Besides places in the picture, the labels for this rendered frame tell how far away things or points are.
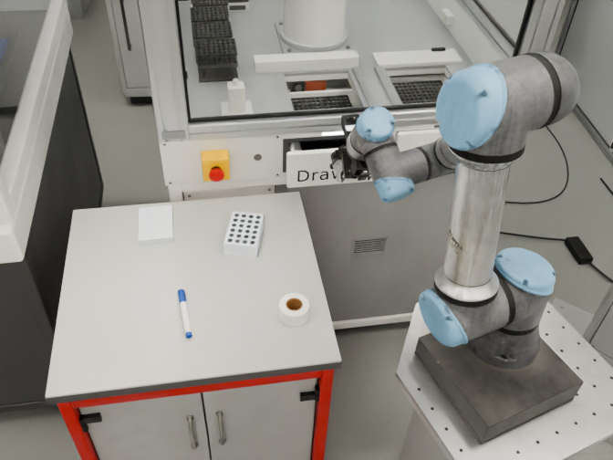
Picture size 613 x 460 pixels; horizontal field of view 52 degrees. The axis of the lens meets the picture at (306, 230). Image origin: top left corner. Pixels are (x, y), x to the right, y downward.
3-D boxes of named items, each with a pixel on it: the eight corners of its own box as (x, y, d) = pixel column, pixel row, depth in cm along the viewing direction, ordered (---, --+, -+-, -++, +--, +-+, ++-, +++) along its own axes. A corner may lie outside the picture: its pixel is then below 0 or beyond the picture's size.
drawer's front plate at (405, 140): (489, 160, 181) (498, 128, 174) (393, 167, 177) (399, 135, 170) (487, 156, 183) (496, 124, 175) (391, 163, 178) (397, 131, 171)
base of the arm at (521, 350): (553, 349, 132) (566, 318, 125) (501, 380, 126) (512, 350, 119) (502, 303, 142) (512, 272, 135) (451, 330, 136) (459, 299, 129)
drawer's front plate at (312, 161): (389, 180, 173) (395, 147, 165) (286, 188, 169) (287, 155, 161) (388, 175, 174) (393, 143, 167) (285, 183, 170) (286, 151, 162)
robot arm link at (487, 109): (511, 339, 120) (569, 66, 88) (446, 366, 115) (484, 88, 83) (472, 301, 129) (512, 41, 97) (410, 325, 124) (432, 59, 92)
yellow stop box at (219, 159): (230, 182, 167) (229, 160, 162) (203, 183, 166) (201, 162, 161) (229, 170, 170) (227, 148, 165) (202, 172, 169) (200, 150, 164)
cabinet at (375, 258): (462, 326, 240) (519, 159, 185) (193, 358, 225) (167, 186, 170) (396, 174, 308) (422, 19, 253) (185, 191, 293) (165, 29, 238)
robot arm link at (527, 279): (555, 319, 125) (575, 272, 116) (502, 342, 121) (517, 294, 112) (515, 280, 133) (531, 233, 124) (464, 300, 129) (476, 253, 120)
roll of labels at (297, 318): (315, 314, 145) (316, 302, 142) (296, 332, 141) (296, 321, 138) (291, 298, 148) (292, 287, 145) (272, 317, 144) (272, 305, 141)
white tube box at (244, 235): (256, 257, 157) (256, 246, 155) (223, 254, 158) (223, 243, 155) (264, 224, 166) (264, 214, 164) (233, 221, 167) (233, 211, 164)
